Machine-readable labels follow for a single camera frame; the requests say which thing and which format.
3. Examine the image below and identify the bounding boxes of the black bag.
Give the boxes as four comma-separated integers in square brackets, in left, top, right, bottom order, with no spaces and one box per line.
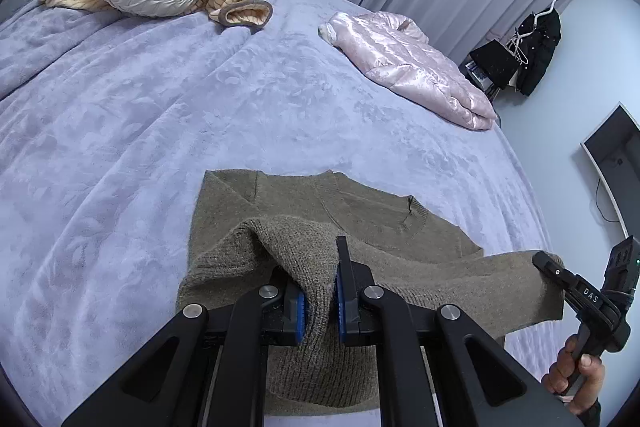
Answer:
[470,39,521,90]

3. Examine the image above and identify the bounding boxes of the white clothes hanger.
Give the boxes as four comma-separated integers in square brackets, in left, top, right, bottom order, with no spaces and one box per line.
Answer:
[520,0,559,38]

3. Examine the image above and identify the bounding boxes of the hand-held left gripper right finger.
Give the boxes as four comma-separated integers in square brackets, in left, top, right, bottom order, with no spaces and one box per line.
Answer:
[332,236,581,427]

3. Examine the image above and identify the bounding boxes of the lavender plush blanket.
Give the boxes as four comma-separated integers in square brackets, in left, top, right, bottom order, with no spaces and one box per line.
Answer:
[0,0,556,427]

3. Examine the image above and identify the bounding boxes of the black hanging coat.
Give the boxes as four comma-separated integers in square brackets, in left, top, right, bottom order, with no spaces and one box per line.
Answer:
[515,11,562,96]

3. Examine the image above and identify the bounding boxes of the black monitor cable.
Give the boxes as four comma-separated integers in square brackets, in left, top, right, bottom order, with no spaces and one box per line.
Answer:
[595,179,621,224]

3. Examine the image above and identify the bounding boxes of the person's right hand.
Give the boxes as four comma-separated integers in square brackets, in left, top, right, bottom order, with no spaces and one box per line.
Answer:
[542,338,606,415]

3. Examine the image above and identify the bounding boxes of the pink shiny puffer jacket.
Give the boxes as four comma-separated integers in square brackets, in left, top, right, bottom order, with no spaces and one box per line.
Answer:
[318,11,498,131]

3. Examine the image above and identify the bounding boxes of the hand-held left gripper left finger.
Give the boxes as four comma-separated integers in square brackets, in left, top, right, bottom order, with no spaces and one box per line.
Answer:
[62,267,306,427]

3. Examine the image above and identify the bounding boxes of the dark flat monitor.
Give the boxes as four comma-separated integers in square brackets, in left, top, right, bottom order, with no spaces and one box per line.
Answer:
[580,102,640,240]

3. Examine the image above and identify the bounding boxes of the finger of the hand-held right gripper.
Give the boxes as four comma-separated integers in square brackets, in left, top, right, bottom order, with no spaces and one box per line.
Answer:
[532,251,608,323]

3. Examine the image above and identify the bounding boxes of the olive brown knit sweater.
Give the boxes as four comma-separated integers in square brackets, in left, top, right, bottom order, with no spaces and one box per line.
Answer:
[176,169,566,410]

